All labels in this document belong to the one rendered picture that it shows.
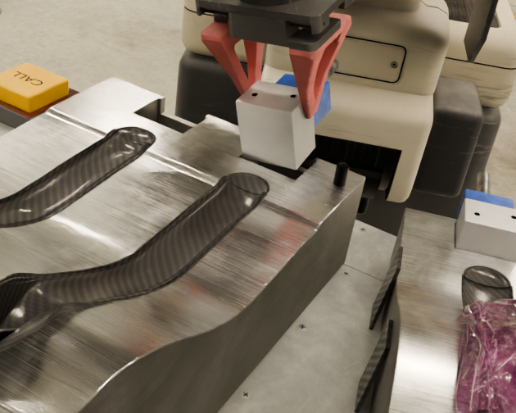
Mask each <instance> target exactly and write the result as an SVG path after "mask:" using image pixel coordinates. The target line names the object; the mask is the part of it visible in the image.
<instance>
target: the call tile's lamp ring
mask: <svg viewBox="0 0 516 413"><path fill-rule="evenodd" d="M69 92H70V93H71V94H69V95H67V96H65V97H63V98H60V99H58V100H56V101H55V102H52V103H50V104H48V105H46V106H45V107H41V108H39V109H38V110H36V111H33V112H31V113H28V112H27V111H23V110H21V109H20V108H17V107H14V106H12V105H10V104H8V103H6V102H3V101H1V100H0V106H2V107H5V108H7V109H9V110H11V111H14V112H16V113H18V114H21V115H23V116H26V117H28V118H30V119H31V118H33V117H35V116H37V115H39V114H41V113H43V112H45V111H47V110H48V108H50V107H52V106H54V105H56V104H58V103H59V102H62V101H64V100H66V99H67V98H71V97H73V96H74V95H76V94H78V93H80V92H78V91H76V90H73V89H72V88H69Z"/></svg>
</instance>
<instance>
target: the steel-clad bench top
mask: <svg viewBox="0 0 516 413"><path fill-rule="evenodd" d="M2 72H3V71H1V70H0V73H2ZM12 130H14V128H12V127H11V126H9V125H5V124H3V123H2V122H0V137H2V136H3V135H4V134H7V133H9V132H10V131H12ZM396 238H397V236H394V235H392V234H389V233H387V232H384V231H382V230H380V229H377V228H374V227H373V226H371V225H367V224H365V223H363V222H361V221H358V220H355V224H354V228H353V231H352V235H351V241H350V244H349V247H348V251H347V254H346V260H345V263H344V264H343V265H342V267H341V268H340V269H339V270H338V271H337V273H336V274H335V275H334V276H333V277H332V278H331V279H330V280H329V281H328V283H327V284H326V285H325V286H324V287H323V289H322V290H321V291H320V292H319V293H318V295H317V296H316V297H315V298H314V299H313V301H312V302H311V303H310V304H309V306H308V307H307V308H306V309H305V310H304V311H303V312H302V313H301V314H300V315H299V317H298V318H297V319H296V320H295V322H294V323H293V324H292V325H291V326H290V328H289V329H288V330H287V331H286V332H285V334H284V335H283V336H282V337H281V338H280V339H279V340H278V341H277V342H276V344H275V345H274V346H273V347H272V348H271V350H270V351H269V352H268V353H267V354H266V356H265V357H264V358H263V359H262V361H261V362H260V363H259V364H258V365H257V367H256V368H255V369H254V370H253V371H252V372H251V373H250V374H249V375H248V376H247V378H246V379H245V380H244V381H243V383H242V384H241V385H240V386H239V387H238V389H237V390H236V391H235V392H234V393H233V395H232V396H231V397H230V398H229V399H228V400H227V401H226V403H225V404H224V405H223V406H222V407H221V408H220V410H219V411H218V412H217V413H355V412H354V411H355V401H356V396H357V391H358V385H359V381H360V378H361V376H362V374H363V373H364V370H365V368H366V366H367V364H368V363H369V359H370V357H371V356H372V354H373V351H374V349H375V347H376V346H377V344H378V341H379V339H380V336H381V330H382V318H383V312H384V306H385V304H384V306H383V308H382V311H381V313H380V315H379V317H378V319H377V322H376V324H375V326H374V327H373V330H370V329H369V323H370V318H371V312H372V307H373V303H374V301H375V299H376V297H377V295H378V292H379V290H380V288H381V287H382V283H383V281H384V279H385V278H386V276H387V272H388V271H389V269H390V264H391V258H392V252H393V249H394V246H395V243H396ZM373 384H374V382H373ZM373 384H372V386H371V388H370V390H369V392H368V394H367V396H366V398H365V400H364V403H363V405H362V407H361V408H360V411H359V413H370V407H371V401H372V396H373Z"/></svg>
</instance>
